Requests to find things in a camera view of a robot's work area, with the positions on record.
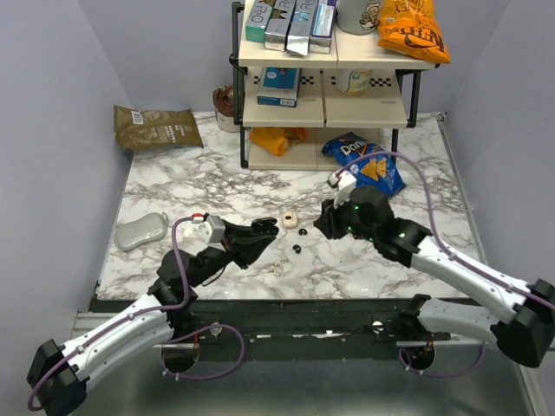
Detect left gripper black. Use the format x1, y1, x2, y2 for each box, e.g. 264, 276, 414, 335
188, 219, 276, 289

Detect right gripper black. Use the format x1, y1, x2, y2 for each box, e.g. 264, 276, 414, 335
313, 188, 379, 243

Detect black earbud charging case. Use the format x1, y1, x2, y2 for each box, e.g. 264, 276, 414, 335
251, 217, 279, 241

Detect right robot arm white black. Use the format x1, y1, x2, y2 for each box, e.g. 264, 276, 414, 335
314, 186, 554, 368

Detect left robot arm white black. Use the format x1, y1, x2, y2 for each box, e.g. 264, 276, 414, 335
27, 213, 278, 415

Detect beige earbud charging case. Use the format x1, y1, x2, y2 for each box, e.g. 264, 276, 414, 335
282, 211, 298, 230

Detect blue Doritos chip bag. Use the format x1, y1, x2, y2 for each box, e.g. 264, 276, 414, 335
322, 132, 406, 198

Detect small orange snack bag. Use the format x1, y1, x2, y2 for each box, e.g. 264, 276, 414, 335
249, 127, 308, 156

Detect white green cup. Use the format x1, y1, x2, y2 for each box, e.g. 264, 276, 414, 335
336, 68, 373, 95

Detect white cup brown contents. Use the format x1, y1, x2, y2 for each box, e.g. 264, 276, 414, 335
212, 85, 240, 133

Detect brown coffee bag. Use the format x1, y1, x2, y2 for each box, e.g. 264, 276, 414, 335
114, 106, 204, 151

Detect blue box middle shelf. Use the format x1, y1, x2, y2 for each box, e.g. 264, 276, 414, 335
257, 67, 301, 107

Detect blue white toothpaste box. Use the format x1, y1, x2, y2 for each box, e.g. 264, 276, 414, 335
309, 0, 336, 54

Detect orange chip bag top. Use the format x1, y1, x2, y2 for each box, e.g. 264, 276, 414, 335
377, 0, 451, 64

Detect silver toothpaste box left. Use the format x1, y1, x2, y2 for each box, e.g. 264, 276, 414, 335
264, 0, 296, 52

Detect white mug with cartoon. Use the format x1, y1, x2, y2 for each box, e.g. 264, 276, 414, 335
336, 0, 383, 36

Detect teal toothpaste box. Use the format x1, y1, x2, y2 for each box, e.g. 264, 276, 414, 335
245, 0, 275, 43

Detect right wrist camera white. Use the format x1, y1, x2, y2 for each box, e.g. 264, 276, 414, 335
328, 170, 356, 209

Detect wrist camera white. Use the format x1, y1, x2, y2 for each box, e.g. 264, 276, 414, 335
194, 213, 225, 244
328, 170, 356, 209

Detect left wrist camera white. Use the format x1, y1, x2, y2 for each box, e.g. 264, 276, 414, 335
194, 213, 225, 244

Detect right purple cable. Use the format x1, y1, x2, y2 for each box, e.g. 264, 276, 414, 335
333, 151, 555, 378

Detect purple cable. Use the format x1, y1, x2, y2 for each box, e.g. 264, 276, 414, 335
27, 214, 245, 412
333, 151, 555, 378

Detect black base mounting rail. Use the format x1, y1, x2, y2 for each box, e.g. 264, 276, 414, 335
172, 299, 450, 361

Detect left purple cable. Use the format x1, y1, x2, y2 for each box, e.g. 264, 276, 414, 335
27, 214, 245, 412

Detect beige shelf rack black frame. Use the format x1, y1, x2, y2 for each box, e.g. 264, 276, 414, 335
229, 1, 435, 171

